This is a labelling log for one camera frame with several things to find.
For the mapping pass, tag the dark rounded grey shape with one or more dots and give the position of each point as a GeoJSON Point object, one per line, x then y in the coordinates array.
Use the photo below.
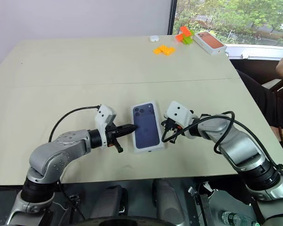
{"type": "Point", "coordinates": [112, 202]}
{"type": "Point", "coordinates": [168, 202]}

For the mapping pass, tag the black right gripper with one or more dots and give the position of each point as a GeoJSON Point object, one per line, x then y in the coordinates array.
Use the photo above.
{"type": "Point", "coordinates": [173, 128]}

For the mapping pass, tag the clear plastic bottle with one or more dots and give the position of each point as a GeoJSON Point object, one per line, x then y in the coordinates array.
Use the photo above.
{"type": "Point", "coordinates": [238, 220]}

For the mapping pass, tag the white earbuds case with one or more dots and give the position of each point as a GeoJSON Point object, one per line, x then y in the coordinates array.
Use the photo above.
{"type": "Point", "coordinates": [154, 38]}

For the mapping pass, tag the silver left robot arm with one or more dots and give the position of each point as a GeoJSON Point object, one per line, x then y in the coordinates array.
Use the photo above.
{"type": "Point", "coordinates": [61, 146]}

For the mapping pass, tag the orange toy brick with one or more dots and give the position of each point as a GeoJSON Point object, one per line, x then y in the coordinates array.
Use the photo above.
{"type": "Point", "coordinates": [185, 31]}
{"type": "Point", "coordinates": [179, 37]}

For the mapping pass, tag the black window frame post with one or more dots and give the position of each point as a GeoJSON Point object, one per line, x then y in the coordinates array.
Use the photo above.
{"type": "Point", "coordinates": [171, 16]}

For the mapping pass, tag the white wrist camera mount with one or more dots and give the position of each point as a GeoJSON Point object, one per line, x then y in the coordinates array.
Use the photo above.
{"type": "Point", "coordinates": [179, 113]}
{"type": "Point", "coordinates": [103, 115]}

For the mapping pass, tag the orange and green blocks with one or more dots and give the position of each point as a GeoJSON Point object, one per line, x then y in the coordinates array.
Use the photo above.
{"type": "Point", "coordinates": [188, 40]}

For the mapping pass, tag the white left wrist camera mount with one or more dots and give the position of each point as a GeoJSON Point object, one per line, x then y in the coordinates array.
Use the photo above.
{"type": "Point", "coordinates": [103, 115]}

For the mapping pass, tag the silver metal frame bracket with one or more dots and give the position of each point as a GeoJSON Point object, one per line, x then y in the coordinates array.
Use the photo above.
{"type": "Point", "coordinates": [201, 204]}

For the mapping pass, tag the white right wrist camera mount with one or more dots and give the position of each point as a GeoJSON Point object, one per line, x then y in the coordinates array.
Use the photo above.
{"type": "Point", "coordinates": [179, 113]}

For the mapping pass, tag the phone box with orange print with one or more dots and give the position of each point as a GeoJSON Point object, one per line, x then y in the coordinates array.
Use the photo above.
{"type": "Point", "coordinates": [209, 43]}

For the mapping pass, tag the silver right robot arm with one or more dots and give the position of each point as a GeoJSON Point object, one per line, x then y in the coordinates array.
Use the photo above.
{"type": "Point", "coordinates": [238, 146]}

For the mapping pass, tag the white phone box base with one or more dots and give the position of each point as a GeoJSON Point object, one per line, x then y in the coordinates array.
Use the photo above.
{"type": "Point", "coordinates": [146, 127]}

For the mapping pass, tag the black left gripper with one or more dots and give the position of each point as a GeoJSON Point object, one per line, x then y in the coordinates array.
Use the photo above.
{"type": "Point", "coordinates": [112, 135]}

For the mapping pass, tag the black metal bracket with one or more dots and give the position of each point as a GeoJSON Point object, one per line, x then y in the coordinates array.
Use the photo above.
{"type": "Point", "coordinates": [74, 202]}

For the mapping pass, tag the white window sill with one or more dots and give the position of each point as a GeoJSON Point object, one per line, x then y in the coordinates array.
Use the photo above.
{"type": "Point", "coordinates": [259, 52]}

